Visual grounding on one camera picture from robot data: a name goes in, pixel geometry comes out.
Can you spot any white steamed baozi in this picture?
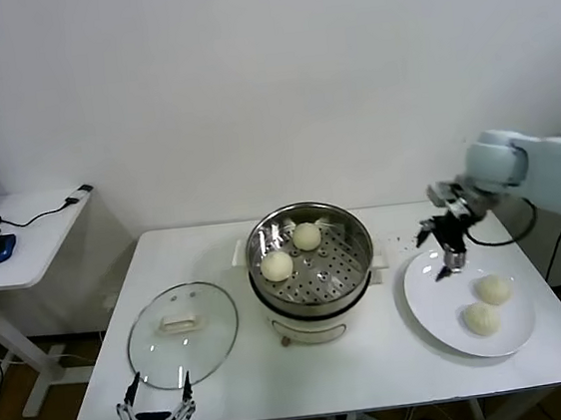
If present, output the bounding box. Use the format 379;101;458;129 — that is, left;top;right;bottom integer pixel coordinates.
460;299;503;338
258;248;296;284
290;221;323;252
472;272;515;309

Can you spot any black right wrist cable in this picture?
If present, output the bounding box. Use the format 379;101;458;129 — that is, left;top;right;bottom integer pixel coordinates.
461;196;541;250

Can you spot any white round plate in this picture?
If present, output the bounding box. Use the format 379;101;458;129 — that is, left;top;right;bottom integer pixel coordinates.
398;239;541;367

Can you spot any blue computer mouse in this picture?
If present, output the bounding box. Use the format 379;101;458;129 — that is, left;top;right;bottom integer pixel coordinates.
0;232;20;264

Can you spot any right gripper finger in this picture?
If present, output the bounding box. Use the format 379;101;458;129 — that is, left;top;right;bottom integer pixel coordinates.
413;216;441;247
432;247;470;284

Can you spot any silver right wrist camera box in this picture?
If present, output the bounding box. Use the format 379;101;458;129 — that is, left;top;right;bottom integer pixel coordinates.
425;178;471;220

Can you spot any white side desk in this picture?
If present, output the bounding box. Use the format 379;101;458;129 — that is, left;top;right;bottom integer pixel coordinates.
0;183;121;420

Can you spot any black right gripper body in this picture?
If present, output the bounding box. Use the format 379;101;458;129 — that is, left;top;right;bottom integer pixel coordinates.
433;210;472;255

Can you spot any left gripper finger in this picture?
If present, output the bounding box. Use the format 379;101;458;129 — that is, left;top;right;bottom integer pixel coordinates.
158;369;200;420
110;371;147;420

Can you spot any glass lid with cream handle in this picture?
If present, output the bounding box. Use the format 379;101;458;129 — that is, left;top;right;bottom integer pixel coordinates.
120;276;247;396

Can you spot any steel perforated steamer basket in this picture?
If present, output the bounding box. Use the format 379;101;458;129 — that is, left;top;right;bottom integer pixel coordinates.
228;192;397;321

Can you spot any black cable with adapter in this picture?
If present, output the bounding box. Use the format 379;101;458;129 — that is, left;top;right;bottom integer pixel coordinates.
0;182;99;231

